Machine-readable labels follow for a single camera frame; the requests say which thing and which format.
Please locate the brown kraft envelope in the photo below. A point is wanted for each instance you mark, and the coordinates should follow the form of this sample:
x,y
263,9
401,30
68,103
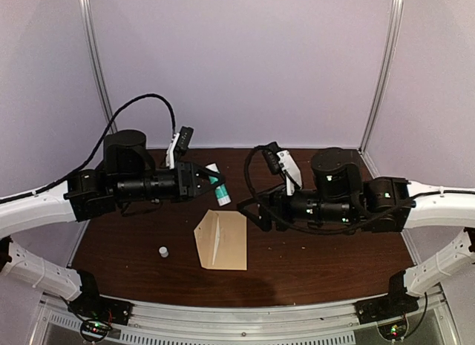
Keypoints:
x,y
232,252

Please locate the left aluminium frame post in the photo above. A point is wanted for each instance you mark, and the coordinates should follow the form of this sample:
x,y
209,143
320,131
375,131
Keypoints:
x,y
93,51

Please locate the aluminium frame post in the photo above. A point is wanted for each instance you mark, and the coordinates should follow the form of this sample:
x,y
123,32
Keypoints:
x,y
93,51
393,30

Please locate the front aluminium slotted rail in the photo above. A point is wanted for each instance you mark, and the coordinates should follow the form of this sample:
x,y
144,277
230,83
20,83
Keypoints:
x,y
325,323

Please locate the small green glue stick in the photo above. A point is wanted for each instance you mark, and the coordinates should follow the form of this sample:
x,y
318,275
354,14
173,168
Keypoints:
x,y
221,192

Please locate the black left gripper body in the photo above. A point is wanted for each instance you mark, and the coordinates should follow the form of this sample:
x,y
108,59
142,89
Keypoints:
x,y
182,171

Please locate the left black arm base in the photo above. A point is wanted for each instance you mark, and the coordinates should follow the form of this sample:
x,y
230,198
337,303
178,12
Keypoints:
x,y
91,304

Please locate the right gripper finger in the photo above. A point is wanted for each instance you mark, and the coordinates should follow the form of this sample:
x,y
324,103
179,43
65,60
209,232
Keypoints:
x,y
262,219
261,201

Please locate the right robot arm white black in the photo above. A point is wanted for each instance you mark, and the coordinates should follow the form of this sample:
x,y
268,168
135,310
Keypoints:
x,y
343,203

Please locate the white glue stick cap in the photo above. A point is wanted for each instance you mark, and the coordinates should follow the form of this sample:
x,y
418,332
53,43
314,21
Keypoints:
x,y
163,251

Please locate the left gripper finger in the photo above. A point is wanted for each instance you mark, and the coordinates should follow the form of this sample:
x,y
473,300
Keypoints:
x,y
211,175
207,186

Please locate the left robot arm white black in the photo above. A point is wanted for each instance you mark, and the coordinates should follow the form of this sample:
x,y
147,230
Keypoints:
x,y
127,174

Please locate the right aluminium frame post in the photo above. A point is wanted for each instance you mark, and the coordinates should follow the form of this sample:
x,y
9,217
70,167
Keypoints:
x,y
393,30

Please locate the left round circuit board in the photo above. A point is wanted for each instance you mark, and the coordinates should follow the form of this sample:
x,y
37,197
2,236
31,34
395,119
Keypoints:
x,y
94,330

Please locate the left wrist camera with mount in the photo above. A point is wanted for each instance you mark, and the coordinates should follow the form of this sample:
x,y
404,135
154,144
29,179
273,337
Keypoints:
x,y
178,146

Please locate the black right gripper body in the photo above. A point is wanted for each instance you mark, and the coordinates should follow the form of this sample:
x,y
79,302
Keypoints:
x,y
279,202

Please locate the round circuit board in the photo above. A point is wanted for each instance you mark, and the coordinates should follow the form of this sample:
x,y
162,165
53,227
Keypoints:
x,y
393,331
94,330

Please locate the right round circuit board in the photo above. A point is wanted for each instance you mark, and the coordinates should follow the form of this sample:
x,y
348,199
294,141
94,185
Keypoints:
x,y
393,331

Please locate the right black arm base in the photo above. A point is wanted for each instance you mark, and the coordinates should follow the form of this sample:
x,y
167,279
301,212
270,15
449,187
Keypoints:
x,y
396,302

